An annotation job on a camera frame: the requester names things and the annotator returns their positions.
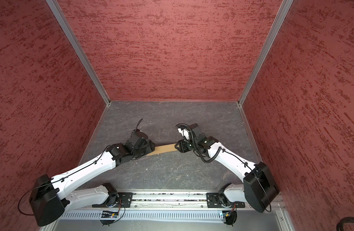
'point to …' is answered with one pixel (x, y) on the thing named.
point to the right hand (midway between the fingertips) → (176, 149)
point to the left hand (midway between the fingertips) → (152, 149)
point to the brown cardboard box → (163, 148)
